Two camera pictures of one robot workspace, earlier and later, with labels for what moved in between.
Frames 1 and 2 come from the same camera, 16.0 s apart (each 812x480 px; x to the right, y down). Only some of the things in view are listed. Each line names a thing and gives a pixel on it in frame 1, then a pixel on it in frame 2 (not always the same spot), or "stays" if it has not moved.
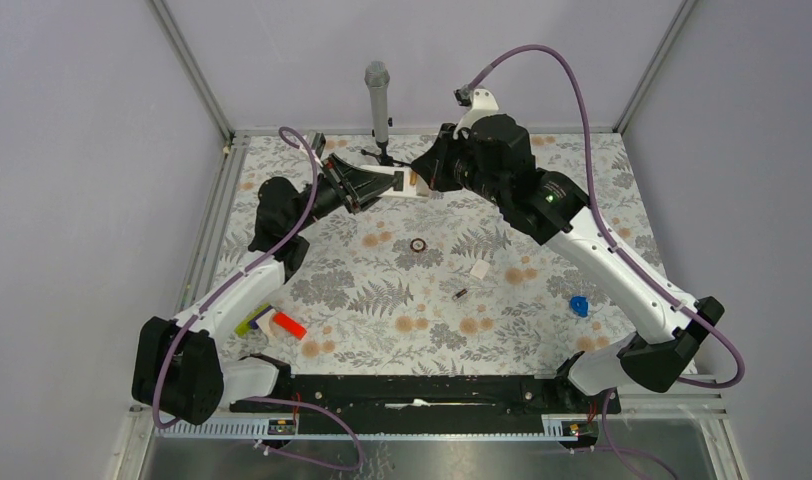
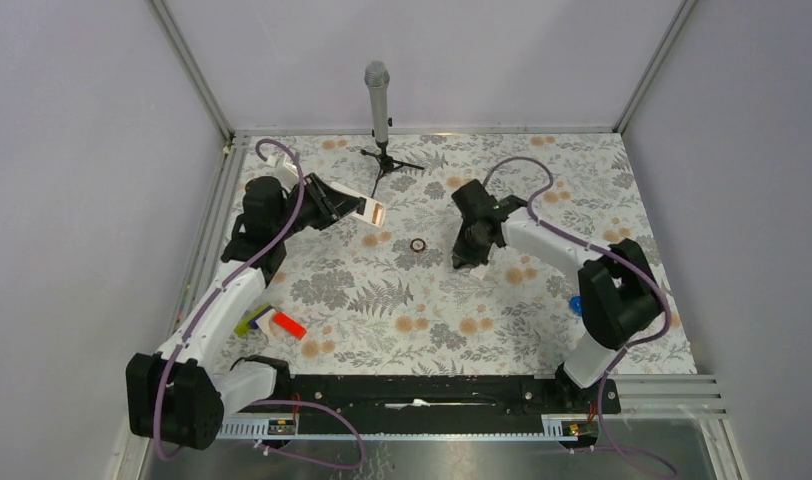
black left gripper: [367, 184] -> [330, 203]
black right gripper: [430, 164] -> [465, 257]
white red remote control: [412, 186] -> [370, 211]
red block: [289, 325] stays
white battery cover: [479, 269] stays
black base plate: [428, 404] stays
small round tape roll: [418, 245] stays
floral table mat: [451, 285] stays
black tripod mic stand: [383, 158] stays
